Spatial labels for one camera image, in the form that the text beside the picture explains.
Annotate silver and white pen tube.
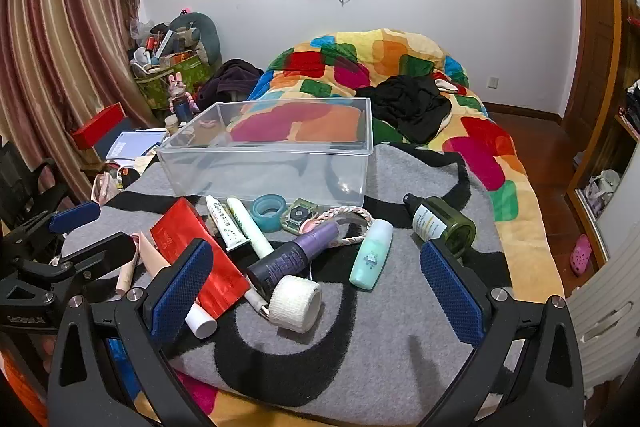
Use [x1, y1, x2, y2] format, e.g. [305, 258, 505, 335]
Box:
[244, 288, 273, 320]

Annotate blue notebook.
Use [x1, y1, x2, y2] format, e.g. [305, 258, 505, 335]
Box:
[105, 130, 168, 162]

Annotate pale pink slim tube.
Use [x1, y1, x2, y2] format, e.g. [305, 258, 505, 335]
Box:
[115, 232, 140, 296]

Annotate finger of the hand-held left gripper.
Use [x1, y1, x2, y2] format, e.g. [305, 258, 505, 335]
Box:
[10, 201, 102, 253]
[10, 231, 142, 295]

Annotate striped curtain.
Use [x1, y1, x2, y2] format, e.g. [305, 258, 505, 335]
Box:
[0, 0, 151, 208]

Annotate white bandage roll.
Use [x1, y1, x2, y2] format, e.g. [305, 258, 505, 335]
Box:
[269, 275, 322, 334]

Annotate purple bottle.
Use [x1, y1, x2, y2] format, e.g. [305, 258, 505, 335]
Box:
[246, 221, 342, 294]

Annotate grey and black blanket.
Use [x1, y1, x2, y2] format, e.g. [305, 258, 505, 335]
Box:
[50, 142, 513, 413]

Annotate long light green tube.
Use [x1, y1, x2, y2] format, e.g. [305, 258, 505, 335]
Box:
[226, 197, 275, 258]

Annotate small green compact case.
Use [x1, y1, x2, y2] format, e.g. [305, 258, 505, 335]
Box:
[280, 198, 319, 235]

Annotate colourful patchwork blanket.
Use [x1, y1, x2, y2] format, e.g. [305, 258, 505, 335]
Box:
[125, 28, 566, 427]

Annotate pink clog shoe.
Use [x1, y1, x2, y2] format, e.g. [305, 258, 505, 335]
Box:
[570, 234, 593, 277]

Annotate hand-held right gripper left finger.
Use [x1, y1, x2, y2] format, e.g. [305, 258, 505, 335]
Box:
[47, 239, 216, 427]

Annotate green basket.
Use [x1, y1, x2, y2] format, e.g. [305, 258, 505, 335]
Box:
[132, 54, 213, 110]

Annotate pink pouch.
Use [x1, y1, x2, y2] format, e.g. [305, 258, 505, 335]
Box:
[92, 172, 121, 206]

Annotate red box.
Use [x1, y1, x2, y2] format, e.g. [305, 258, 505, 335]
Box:
[71, 103, 127, 150]

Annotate red foil packet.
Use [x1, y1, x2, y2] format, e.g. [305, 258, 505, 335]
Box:
[150, 198, 251, 319]

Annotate white sliding door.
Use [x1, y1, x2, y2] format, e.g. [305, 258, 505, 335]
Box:
[565, 142, 640, 265]

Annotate blue tape roll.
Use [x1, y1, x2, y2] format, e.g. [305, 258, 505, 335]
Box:
[250, 194, 287, 233]

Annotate clear plastic box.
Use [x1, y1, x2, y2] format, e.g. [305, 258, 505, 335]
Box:
[156, 97, 373, 214]

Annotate wooden wardrobe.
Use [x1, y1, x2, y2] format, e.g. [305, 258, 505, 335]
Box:
[560, 0, 640, 158]

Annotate white tube with green print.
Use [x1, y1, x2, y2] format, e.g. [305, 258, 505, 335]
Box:
[205, 195, 249, 253]

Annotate black mesh chair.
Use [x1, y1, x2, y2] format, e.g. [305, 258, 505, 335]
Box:
[0, 137, 68, 230]

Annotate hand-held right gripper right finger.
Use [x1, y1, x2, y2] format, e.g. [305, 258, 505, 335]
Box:
[419, 238, 586, 427]

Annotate dark green bottle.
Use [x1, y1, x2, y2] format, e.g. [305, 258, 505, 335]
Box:
[403, 193, 477, 256]

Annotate beige tube with white cap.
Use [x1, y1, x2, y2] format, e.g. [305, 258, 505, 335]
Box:
[135, 231, 218, 339]

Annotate grey green plush toy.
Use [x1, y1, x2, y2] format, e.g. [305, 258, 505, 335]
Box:
[150, 11, 223, 68]

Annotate dark maroon bag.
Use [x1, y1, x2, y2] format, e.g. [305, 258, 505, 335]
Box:
[195, 59, 264, 110]

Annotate pink rabbit figure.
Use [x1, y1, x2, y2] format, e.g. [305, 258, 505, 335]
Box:
[167, 73, 196, 120]

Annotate pink braided rope ring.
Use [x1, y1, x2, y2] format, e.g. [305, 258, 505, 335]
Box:
[300, 205, 376, 250]

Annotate mint green bottle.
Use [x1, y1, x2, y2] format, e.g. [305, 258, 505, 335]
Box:
[348, 219, 394, 291]

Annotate white handbag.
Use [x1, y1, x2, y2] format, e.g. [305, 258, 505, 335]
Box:
[585, 169, 621, 212]

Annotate black clothing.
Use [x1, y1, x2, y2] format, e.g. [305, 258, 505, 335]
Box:
[370, 75, 453, 145]

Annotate pale cloth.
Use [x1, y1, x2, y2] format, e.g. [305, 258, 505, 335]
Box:
[431, 74, 468, 96]

